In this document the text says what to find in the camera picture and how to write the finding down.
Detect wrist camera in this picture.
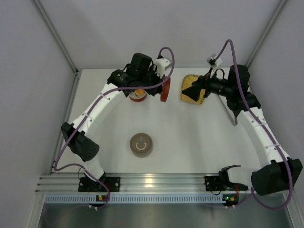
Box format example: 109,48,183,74
207,54,223,72
155,57,172,76

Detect yellow bamboo tray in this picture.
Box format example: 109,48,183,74
180,74,205,105

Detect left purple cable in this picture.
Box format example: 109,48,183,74
54,47,175,209

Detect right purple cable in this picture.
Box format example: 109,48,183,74
210,39,294,210

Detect beige lid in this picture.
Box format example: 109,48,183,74
129,133,153,152

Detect left frame post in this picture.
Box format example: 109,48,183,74
32,0,79,73

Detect orange food piece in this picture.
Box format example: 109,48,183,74
134,89,145,96

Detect metal tongs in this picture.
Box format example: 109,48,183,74
217,95,238,126

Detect slotted cable duct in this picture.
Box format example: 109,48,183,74
45,194,228,204

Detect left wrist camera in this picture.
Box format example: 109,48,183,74
155,57,172,76

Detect purple cable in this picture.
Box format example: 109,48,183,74
54,47,175,209
210,39,294,210

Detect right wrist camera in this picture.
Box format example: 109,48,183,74
207,54,223,72

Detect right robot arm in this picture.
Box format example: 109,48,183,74
181,65,303,196

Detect red steel container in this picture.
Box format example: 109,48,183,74
129,92,147,102

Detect beige steel container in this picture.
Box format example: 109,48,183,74
133,151,152,158

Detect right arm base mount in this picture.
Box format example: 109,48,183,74
204,175,248,191

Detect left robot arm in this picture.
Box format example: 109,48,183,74
61,53,174,188

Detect red lid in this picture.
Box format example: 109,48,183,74
160,77,171,102

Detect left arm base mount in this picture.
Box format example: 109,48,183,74
78,176,121,192

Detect aluminium front rail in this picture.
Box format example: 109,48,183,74
36,173,217,194

